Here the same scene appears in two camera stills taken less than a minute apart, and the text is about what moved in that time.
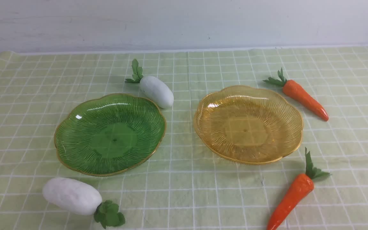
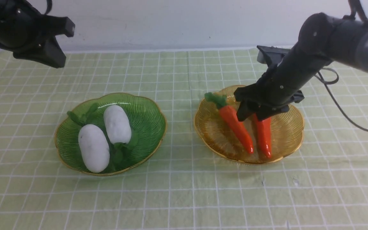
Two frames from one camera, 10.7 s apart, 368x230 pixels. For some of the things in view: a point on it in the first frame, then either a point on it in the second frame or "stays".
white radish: x=150 y=87 → x=118 y=124
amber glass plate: x=247 y=125 stays
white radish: x=72 y=197 → x=95 y=151
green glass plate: x=109 y=134 stays
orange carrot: x=297 y=95 → x=229 y=114
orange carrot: x=297 y=191 → x=264 y=129
